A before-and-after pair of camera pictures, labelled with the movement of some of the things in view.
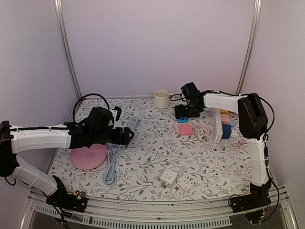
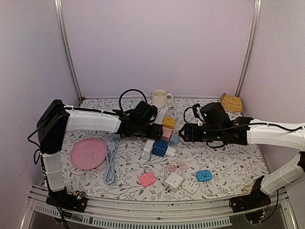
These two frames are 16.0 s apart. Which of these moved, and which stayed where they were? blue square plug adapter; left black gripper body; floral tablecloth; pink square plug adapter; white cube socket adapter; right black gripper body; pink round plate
Moved: blue square plug adapter; right black gripper body; white cube socket adapter; pink square plug adapter; left black gripper body
Stayed: pink round plate; floral tablecloth
